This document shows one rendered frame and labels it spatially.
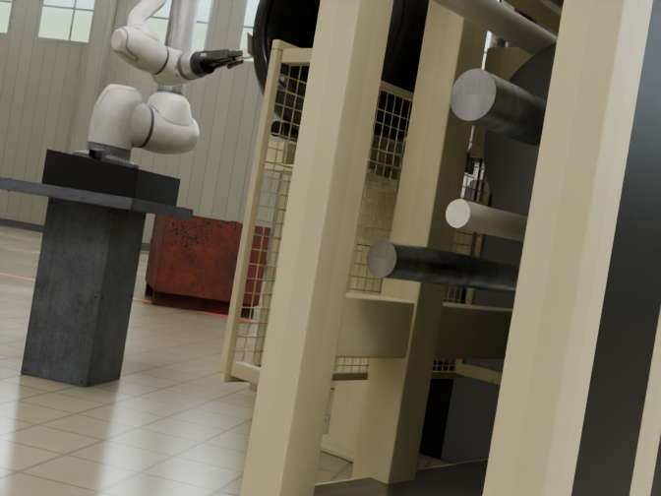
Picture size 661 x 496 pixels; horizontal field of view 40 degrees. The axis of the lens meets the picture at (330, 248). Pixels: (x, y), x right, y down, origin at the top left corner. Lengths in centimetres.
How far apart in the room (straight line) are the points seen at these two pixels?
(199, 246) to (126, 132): 296
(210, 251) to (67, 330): 303
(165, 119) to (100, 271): 59
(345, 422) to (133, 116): 129
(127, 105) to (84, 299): 68
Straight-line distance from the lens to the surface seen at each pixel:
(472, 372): 248
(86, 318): 315
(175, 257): 609
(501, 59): 250
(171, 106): 331
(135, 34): 291
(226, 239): 613
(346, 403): 276
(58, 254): 320
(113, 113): 321
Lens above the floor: 62
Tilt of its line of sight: level
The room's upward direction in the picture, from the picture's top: 9 degrees clockwise
